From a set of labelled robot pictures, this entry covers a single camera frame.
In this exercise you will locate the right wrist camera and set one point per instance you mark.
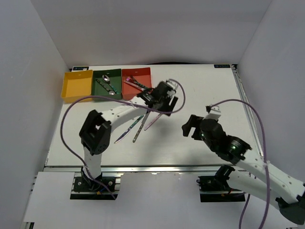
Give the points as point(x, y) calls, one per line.
point(213, 112)

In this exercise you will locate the red container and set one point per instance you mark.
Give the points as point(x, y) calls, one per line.
point(142, 75)

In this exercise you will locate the yellow container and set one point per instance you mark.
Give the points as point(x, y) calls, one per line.
point(76, 85)

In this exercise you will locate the green handled knife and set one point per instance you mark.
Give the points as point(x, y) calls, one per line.
point(129, 129)

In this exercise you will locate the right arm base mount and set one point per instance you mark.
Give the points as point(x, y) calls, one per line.
point(215, 189)

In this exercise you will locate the mosaic handled spoon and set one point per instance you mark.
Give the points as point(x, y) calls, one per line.
point(107, 80)

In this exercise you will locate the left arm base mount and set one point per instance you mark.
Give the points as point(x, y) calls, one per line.
point(83, 188)

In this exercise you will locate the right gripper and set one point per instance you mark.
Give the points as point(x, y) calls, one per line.
point(193, 122)

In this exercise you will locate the pink handled spoon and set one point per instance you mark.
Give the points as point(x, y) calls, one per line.
point(153, 121)

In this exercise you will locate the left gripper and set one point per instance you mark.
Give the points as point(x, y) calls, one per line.
point(170, 106)

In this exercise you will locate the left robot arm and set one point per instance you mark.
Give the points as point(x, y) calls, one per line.
point(96, 131)

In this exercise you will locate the mosaic handled knife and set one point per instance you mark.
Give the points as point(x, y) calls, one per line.
point(141, 127)

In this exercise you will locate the mosaic handled fork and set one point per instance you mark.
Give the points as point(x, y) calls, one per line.
point(132, 79)

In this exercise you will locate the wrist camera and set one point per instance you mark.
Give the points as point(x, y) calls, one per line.
point(173, 85)
point(213, 112)

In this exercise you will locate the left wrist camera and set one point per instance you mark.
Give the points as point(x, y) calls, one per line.
point(173, 85)

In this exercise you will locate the green handled spoon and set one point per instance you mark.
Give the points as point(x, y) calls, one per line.
point(111, 92)

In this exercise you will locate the pink handled fork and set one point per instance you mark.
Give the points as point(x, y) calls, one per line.
point(135, 85)

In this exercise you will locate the green handled fork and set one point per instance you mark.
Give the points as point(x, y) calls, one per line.
point(144, 90)

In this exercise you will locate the green container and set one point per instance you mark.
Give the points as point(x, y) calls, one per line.
point(115, 76)

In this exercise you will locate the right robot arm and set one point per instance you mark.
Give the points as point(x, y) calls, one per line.
point(277, 188)

